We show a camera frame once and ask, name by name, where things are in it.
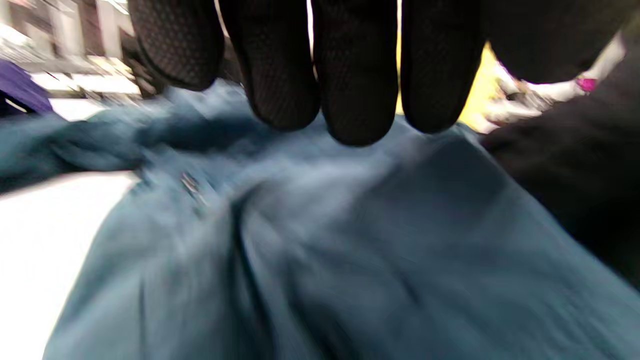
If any person's right hand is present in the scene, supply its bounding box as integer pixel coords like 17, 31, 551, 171
480, 50, 640, 291

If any person's left hand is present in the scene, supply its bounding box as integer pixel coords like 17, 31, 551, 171
127, 0, 640, 147

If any teal zipper clothes jacket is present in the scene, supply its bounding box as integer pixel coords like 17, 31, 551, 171
0, 80, 640, 360

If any navy blue clothes jacket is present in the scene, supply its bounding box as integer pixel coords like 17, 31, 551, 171
0, 60, 53, 118

